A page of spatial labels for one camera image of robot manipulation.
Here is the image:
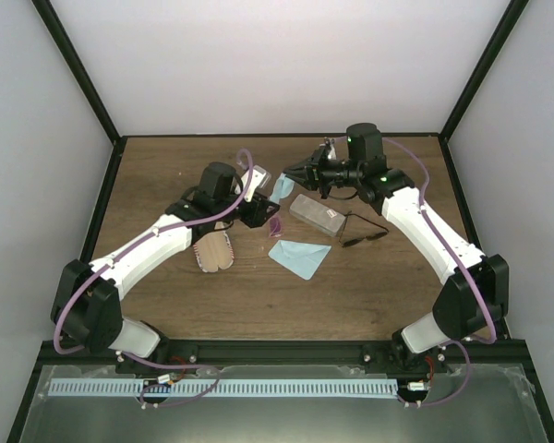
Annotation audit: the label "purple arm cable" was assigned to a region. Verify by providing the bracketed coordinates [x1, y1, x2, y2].
[331, 136, 498, 410]
[54, 148, 223, 411]

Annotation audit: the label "light blue cleaning cloth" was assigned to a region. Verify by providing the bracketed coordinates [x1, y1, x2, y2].
[269, 240, 331, 281]

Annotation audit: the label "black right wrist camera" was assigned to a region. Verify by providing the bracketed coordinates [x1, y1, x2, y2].
[345, 123, 385, 161]

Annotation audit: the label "light blue slotted cable duct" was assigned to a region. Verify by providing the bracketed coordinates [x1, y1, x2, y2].
[47, 378, 398, 399]

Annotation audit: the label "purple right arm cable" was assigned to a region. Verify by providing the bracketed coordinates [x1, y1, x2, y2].
[331, 136, 498, 410]

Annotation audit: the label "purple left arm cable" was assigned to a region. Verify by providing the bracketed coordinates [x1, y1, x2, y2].
[54, 148, 223, 411]

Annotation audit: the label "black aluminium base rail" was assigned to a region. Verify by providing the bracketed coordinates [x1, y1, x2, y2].
[36, 340, 533, 376]

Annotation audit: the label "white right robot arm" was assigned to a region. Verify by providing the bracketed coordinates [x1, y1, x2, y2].
[283, 136, 509, 372]

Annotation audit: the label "pink transparent sunglasses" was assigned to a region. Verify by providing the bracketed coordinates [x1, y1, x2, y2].
[269, 214, 283, 238]

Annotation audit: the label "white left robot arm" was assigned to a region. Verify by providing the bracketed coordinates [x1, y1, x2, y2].
[51, 191, 280, 373]

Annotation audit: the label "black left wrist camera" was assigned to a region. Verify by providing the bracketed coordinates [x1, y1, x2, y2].
[198, 162, 236, 200]

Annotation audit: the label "black thin-frame sunglasses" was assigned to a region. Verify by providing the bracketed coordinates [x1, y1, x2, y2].
[338, 211, 390, 248]

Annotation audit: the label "beige open glasses case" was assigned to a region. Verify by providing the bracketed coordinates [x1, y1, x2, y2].
[193, 231, 235, 273]

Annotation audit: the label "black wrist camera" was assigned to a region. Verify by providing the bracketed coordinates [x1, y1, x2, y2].
[345, 123, 385, 161]
[198, 162, 236, 200]

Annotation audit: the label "grey hard glasses case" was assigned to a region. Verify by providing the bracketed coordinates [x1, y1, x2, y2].
[289, 194, 345, 237]

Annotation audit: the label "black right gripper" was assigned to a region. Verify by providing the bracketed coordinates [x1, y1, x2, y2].
[285, 146, 364, 199]

